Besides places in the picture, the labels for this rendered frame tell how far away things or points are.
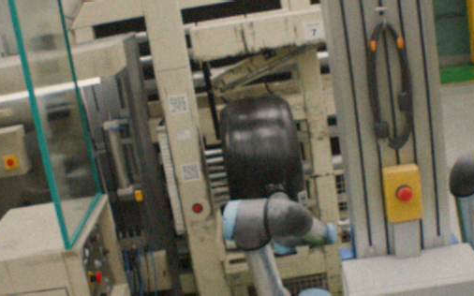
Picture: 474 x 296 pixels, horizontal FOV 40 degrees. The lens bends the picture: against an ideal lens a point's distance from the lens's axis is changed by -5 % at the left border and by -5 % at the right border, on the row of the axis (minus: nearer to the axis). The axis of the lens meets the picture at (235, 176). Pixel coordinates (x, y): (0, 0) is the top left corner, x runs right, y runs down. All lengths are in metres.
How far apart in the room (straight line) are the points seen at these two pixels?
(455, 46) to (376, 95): 10.85
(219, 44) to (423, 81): 1.49
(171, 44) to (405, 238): 1.40
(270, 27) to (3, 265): 1.55
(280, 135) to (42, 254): 1.06
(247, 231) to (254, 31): 1.25
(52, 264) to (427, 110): 1.19
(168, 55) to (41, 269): 1.06
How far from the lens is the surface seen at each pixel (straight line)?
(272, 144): 2.62
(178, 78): 2.74
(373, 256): 1.75
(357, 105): 1.63
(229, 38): 2.97
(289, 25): 2.98
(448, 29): 12.37
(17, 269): 2.15
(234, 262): 2.88
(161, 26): 2.72
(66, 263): 2.10
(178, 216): 2.89
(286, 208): 1.92
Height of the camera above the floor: 1.96
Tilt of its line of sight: 16 degrees down
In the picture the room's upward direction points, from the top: 10 degrees counter-clockwise
